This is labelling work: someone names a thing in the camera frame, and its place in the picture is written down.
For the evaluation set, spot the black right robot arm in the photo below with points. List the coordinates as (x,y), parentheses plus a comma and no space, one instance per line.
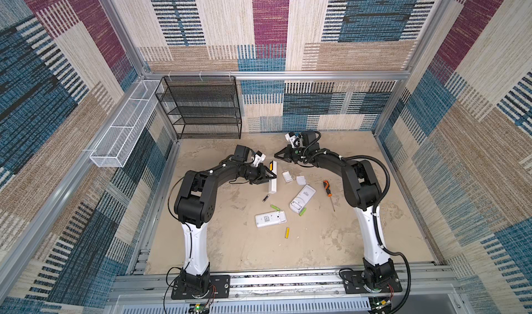
(366,181)

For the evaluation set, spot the white remote control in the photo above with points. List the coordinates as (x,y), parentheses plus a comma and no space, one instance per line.
(298,204)
(270,219)

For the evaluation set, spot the orange black handle screwdriver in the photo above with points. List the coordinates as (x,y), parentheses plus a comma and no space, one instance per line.
(327,188)

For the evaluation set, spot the white battery cover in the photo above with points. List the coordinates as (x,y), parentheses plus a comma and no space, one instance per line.
(301,180)
(287,177)

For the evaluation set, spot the white wire mesh basket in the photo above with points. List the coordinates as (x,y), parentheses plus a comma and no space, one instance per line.
(115,147)

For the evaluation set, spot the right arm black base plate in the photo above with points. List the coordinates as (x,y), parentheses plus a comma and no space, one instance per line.
(362,282)

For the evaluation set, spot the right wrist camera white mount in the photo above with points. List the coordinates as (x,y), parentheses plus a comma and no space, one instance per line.
(294,140)

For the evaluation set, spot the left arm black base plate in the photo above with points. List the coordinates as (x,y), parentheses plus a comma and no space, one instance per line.
(188,287)

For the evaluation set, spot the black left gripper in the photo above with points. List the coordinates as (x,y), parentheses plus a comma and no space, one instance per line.
(262,177)

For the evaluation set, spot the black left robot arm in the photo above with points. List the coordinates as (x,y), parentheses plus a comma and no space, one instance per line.
(195,206)

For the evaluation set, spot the slim white remote black screen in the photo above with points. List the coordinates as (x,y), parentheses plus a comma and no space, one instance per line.
(273,180)

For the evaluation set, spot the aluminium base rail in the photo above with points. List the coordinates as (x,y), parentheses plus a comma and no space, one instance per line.
(434,289)

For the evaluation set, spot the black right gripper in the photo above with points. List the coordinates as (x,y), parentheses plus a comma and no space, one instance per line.
(287,151)

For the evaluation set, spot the black wire mesh shelf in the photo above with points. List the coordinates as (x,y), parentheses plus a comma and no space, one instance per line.
(201,107)

